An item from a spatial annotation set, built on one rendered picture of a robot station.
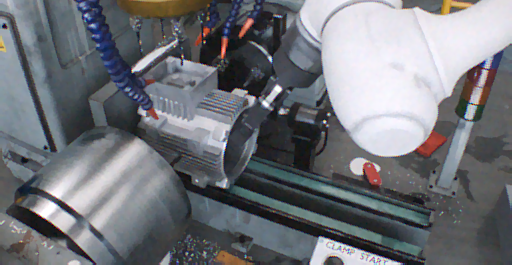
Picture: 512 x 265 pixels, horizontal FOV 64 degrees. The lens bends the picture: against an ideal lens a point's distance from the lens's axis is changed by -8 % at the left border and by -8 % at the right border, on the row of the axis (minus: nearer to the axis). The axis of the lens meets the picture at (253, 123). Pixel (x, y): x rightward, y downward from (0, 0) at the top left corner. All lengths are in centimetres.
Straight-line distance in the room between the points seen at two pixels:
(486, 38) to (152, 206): 49
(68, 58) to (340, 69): 62
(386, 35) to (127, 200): 42
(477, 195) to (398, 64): 83
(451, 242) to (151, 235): 69
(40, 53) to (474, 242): 101
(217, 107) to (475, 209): 69
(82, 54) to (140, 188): 39
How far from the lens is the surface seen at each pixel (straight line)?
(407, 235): 97
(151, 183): 68
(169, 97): 87
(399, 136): 43
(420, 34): 45
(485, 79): 100
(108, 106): 85
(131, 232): 65
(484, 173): 130
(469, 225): 114
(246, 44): 103
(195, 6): 75
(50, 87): 90
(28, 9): 84
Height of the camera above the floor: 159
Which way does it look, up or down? 37 degrees down
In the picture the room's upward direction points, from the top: straight up
